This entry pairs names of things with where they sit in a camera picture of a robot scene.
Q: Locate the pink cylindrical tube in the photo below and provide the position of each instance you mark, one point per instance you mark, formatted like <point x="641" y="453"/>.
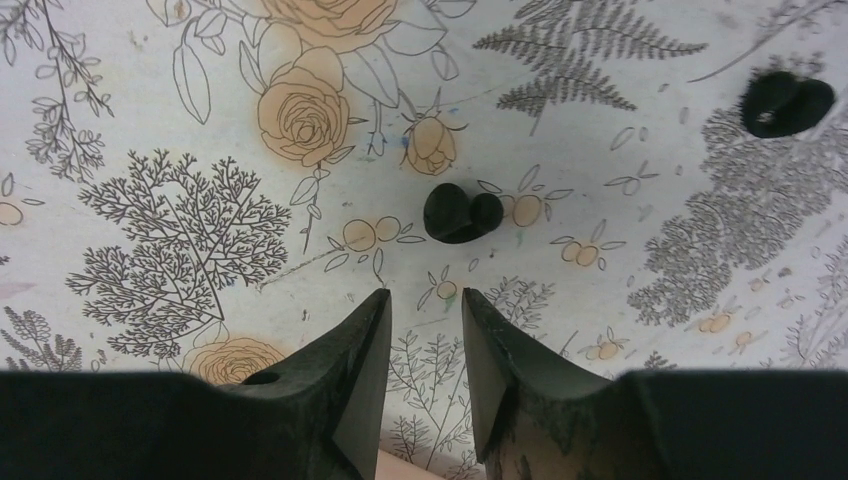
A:
<point x="391" y="467"/>

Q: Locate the black clip earbud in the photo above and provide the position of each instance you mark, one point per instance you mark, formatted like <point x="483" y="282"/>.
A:
<point x="780" y="104"/>
<point x="450" y="216"/>

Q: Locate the floral patterned mat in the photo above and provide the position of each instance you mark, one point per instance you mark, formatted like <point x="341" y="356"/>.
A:
<point x="205" y="187"/>

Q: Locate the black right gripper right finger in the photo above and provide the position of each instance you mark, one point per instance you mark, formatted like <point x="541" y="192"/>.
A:
<point x="536" y="415"/>

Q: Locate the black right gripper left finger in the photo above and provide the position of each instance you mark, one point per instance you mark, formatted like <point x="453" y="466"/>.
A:
<point x="314" y="415"/>

